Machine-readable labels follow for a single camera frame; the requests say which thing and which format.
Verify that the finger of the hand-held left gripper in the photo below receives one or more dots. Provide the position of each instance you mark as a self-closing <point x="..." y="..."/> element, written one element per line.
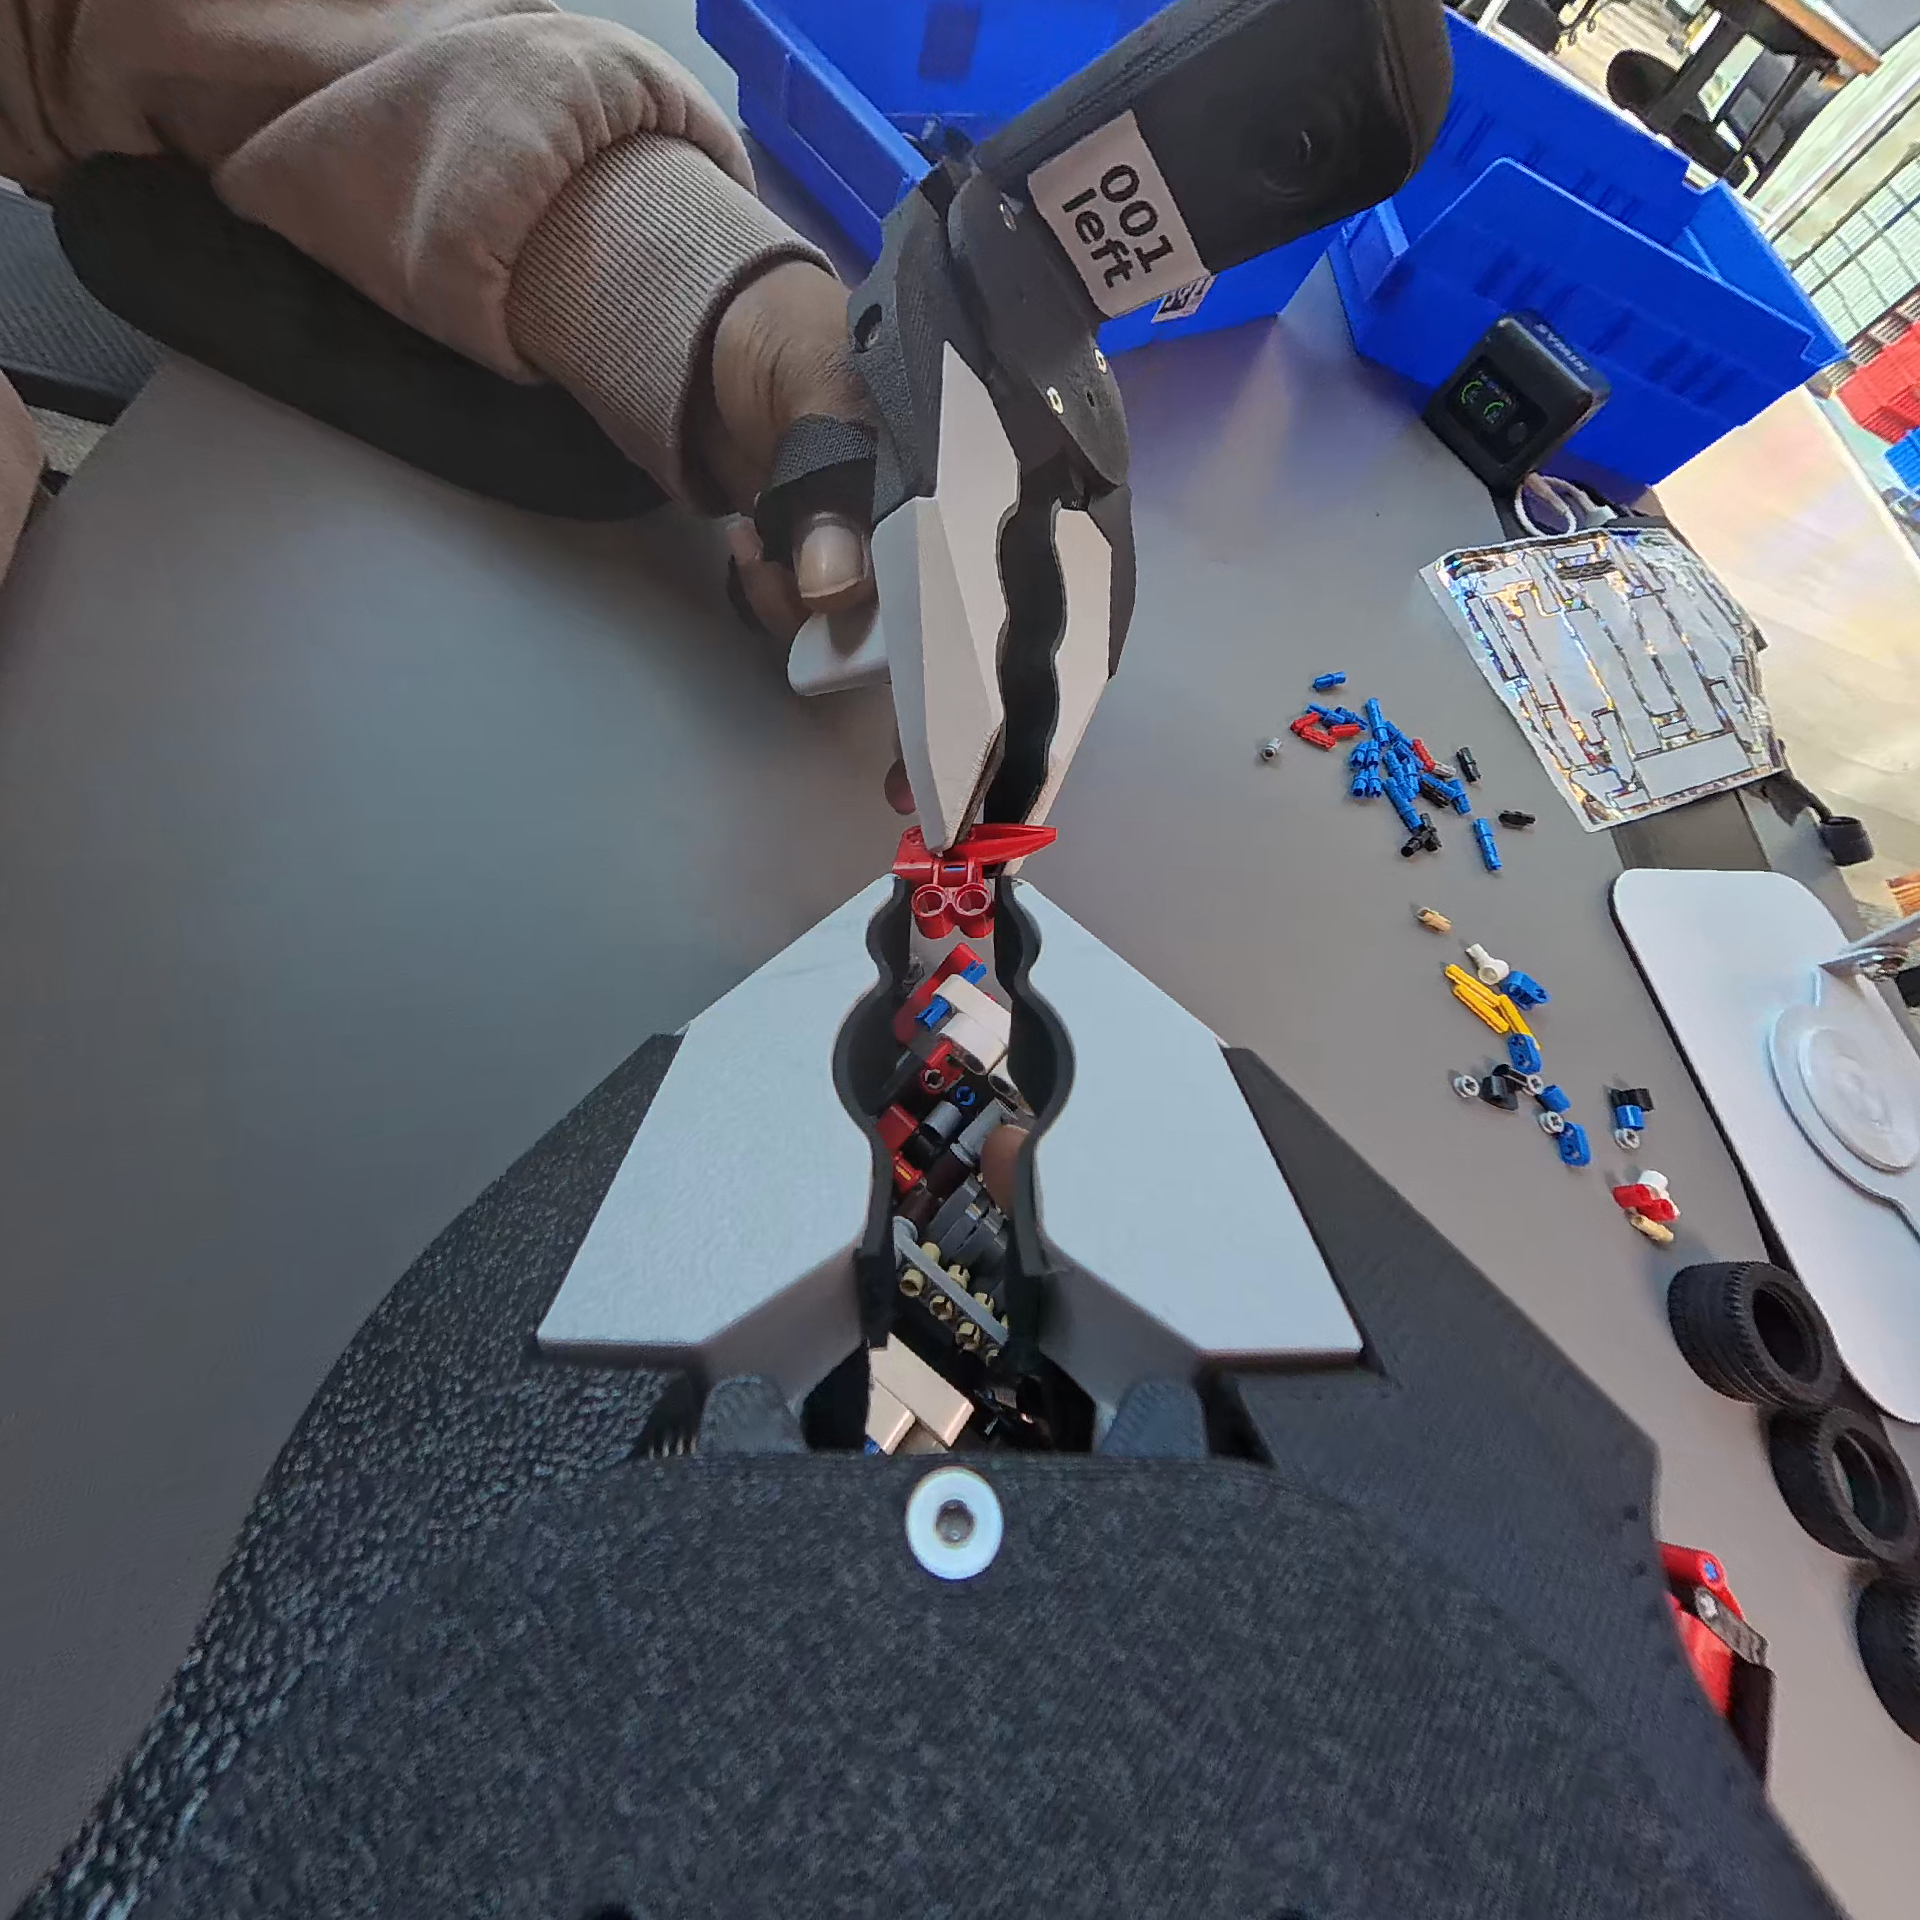
<point x="938" y="600"/>
<point x="1097" y="600"/>

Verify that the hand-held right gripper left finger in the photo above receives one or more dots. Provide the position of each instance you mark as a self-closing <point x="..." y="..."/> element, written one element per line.
<point x="706" y="1199"/>

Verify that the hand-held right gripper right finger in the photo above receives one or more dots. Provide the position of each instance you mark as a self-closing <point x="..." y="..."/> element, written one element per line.
<point x="1200" y="1199"/>

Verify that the toy brick race car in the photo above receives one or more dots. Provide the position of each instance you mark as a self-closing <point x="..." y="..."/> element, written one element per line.
<point x="944" y="1274"/>

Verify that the small red connector brick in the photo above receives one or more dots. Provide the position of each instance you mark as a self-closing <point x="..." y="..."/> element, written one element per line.
<point x="956" y="910"/>

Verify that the person's left forearm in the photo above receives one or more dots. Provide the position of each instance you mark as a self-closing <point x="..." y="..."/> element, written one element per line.
<point x="453" y="153"/>

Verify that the person's right hand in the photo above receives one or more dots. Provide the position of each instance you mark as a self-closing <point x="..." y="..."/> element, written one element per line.
<point x="1004" y="1157"/>

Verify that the person's left hand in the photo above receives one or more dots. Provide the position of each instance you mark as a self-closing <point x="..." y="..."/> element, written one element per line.
<point x="766" y="360"/>

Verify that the pile of blue pins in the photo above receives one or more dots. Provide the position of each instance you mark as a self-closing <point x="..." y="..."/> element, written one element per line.
<point x="1397" y="765"/>

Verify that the scattered small loose bricks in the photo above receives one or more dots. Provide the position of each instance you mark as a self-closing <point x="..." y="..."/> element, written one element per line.
<point x="1499" y="1004"/>

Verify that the small black timer device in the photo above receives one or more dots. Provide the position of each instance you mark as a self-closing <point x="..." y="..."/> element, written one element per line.
<point x="1516" y="395"/>

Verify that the black pin brick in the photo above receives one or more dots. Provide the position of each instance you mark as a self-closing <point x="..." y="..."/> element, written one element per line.
<point x="1423" y="840"/>

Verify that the shiny sticker sheet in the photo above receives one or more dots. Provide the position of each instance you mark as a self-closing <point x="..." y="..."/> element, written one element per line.
<point x="1604" y="674"/>

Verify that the grey round stand base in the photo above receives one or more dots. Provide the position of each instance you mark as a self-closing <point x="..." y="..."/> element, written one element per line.
<point x="1854" y="1079"/>

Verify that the stack of red crates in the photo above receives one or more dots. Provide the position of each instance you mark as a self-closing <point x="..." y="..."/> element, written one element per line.
<point x="1888" y="382"/>

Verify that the black chair armrest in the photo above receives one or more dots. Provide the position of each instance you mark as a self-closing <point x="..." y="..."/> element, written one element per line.
<point x="303" y="377"/>

